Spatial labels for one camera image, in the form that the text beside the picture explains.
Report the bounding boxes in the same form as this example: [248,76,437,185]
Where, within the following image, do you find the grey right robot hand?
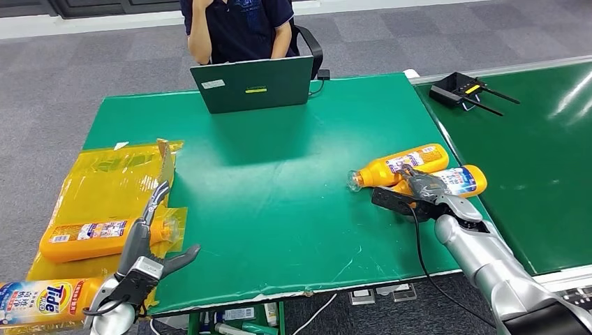
[399,164,447,204]

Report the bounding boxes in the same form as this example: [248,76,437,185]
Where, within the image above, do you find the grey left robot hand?
[114,180,202,283]

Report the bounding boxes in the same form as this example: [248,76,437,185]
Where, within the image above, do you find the orange bottle with blue label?
[390,165,488,200]

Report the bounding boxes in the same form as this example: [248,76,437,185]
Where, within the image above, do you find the orange bottle with white label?
[346,143,450,193]

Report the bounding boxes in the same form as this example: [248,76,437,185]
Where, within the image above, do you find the orange bottle with barcode label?
[38,216,180,265]

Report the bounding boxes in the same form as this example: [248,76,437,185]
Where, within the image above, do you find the Tide detergent bottle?
[0,277,108,330]

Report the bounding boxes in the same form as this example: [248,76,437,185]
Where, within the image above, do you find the white labelled bottle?
[221,307,256,322]

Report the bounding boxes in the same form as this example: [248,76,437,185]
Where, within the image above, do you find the green bottle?
[240,322,279,335]

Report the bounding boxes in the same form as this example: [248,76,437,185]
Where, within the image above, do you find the yellow plastic bag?
[25,140,188,335]

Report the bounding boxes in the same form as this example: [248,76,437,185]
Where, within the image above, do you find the brown cardboard piece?
[156,138,177,198]

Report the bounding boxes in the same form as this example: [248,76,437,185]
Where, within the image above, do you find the black remote controller with antennas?
[429,71,521,117]

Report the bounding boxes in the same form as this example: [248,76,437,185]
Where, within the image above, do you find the grey floor socket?
[375,283,417,304]
[349,288,376,306]

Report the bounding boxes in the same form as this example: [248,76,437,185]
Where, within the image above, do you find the green conveyor belt table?
[409,55,592,297]

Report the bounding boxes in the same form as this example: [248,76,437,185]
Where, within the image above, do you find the black office chair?
[287,18,325,80]

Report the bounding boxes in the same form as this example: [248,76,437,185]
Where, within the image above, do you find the dark green laptop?
[189,55,316,115]

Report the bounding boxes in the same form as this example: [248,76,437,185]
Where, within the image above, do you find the person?
[179,0,298,66]

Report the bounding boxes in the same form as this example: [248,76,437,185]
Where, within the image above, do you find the dark framed glass partition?
[0,0,182,20]

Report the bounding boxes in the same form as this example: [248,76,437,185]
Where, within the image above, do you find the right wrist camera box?
[371,186,441,224]

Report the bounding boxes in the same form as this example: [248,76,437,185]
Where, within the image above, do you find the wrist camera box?
[108,257,165,310]
[371,186,441,224]

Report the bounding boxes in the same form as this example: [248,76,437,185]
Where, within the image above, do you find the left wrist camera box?
[108,257,165,310]

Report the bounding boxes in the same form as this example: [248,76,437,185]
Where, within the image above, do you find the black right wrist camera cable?
[406,203,498,330]

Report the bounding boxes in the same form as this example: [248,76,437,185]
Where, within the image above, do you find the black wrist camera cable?
[406,203,498,330]
[82,295,135,321]

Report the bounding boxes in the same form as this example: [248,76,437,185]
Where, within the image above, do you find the black left wrist camera cable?
[82,295,135,321]

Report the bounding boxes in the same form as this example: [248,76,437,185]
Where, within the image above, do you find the white cable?
[291,293,339,335]

